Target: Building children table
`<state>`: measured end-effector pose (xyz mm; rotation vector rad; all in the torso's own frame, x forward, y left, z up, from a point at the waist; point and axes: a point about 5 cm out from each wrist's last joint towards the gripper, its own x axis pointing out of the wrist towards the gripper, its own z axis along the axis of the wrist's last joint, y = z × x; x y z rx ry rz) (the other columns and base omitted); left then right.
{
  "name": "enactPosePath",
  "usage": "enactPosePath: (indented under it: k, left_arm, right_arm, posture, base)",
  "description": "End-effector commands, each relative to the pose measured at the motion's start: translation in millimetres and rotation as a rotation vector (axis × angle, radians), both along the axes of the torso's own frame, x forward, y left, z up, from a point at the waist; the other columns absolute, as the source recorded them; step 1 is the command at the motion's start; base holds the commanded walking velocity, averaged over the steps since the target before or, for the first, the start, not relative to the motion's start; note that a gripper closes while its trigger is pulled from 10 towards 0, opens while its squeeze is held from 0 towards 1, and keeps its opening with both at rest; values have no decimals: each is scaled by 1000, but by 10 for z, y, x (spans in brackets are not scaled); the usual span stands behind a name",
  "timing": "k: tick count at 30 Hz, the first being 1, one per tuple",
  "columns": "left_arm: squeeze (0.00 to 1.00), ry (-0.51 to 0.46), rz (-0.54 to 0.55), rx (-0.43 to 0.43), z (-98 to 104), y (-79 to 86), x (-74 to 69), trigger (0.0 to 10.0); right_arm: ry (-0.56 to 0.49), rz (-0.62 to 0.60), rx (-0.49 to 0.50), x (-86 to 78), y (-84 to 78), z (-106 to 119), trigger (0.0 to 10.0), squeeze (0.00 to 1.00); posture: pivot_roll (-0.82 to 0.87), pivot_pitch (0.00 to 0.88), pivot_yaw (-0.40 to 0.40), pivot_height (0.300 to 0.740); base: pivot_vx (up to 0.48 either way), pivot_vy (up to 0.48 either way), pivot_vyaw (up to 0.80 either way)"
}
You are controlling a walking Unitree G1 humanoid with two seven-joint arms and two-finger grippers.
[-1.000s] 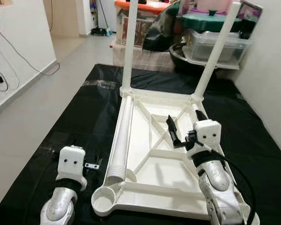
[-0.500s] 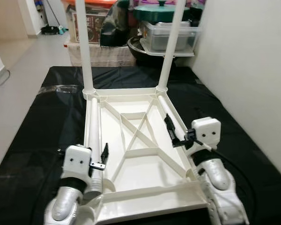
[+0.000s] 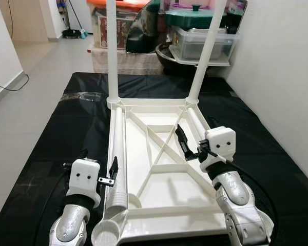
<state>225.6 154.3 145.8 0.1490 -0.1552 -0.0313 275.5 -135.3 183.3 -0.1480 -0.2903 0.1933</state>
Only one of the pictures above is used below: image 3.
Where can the white plastic table leg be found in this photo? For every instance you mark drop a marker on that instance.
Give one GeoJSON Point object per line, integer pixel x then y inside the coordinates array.
{"type": "Point", "coordinates": [111, 46]}
{"type": "Point", "coordinates": [208, 46]}
{"type": "Point", "coordinates": [115, 154]}
{"type": "Point", "coordinates": [196, 122]}

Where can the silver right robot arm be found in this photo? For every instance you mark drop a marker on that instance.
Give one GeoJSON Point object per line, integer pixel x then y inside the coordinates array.
{"type": "Point", "coordinates": [236, 200]}

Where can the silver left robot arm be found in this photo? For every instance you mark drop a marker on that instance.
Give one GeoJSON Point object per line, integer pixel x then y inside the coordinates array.
{"type": "Point", "coordinates": [69, 225]}

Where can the white plastic children table top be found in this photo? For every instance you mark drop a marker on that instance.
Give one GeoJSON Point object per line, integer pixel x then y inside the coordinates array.
{"type": "Point", "coordinates": [159, 195]}

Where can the black glossy tablecloth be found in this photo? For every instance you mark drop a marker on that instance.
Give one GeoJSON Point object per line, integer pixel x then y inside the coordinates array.
{"type": "Point", "coordinates": [66, 128]}

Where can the clear tape strip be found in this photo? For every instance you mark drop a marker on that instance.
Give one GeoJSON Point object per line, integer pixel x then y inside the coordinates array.
{"type": "Point", "coordinates": [84, 96]}

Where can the black wok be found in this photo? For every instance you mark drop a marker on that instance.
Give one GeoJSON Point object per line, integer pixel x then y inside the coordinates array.
{"type": "Point", "coordinates": [167, 59]}

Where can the clear plastic storage container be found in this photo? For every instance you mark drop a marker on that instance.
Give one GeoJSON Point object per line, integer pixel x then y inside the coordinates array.
{"type": "Point", "coordinates": [185, 46]}

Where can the patterned beige bench cover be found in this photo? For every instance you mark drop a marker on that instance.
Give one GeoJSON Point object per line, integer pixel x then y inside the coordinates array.
{"type": "Point", "coordinates": [131, 62]}

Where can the green pot lid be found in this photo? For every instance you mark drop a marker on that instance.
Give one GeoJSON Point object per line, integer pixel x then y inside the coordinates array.
{"type": "Point", "coordinates": [187, 18]}

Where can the black plastic bag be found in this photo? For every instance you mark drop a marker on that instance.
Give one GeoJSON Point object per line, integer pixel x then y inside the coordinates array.
{"type": "Point", "coordinates": [143, 25]}

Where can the pink plastic box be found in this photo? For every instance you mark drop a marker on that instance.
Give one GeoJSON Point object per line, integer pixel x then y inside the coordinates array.
{"type": "Point", "coordinates": [177, 4]}

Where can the storage box with orange lid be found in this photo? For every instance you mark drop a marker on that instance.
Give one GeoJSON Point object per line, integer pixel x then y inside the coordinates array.
{"type": "Point", "coordinates": [100, 25]}

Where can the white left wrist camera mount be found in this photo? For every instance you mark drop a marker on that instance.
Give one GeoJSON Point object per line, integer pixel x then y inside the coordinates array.
{"type": "Point", "coordinates": [84, 177]}

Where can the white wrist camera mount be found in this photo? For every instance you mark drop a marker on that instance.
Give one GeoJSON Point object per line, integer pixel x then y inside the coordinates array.
{"type": "Point", "coordinates": [84, 177]}
{"type": "Point", "coordinates": [220, 142]}

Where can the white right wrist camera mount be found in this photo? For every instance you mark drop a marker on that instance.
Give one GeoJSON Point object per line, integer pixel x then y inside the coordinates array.
{"type": "Point", "coordinates": [220, 142]}

